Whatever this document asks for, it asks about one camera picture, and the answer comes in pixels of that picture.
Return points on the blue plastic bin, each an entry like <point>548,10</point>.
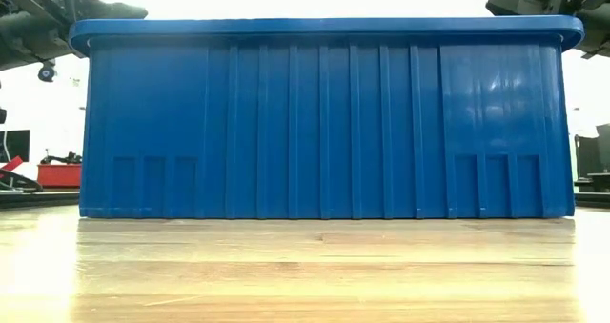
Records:
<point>333,123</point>

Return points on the red bar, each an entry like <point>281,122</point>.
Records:
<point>12,166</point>

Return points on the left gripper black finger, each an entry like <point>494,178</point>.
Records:
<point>109,11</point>

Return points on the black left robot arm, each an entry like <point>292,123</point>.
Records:
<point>28,42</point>

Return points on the black curved bar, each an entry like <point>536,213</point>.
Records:
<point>26,182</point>

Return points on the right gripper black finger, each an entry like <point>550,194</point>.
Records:
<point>529,5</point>

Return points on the small round black device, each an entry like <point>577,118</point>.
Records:
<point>46,72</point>

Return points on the black background monitor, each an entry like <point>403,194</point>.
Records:
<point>16,144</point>

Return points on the small black background equipment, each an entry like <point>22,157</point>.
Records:
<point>62,159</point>

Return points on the dark grey background equipment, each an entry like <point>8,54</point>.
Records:
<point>595,154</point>

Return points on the red box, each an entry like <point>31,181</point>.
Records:
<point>59,176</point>

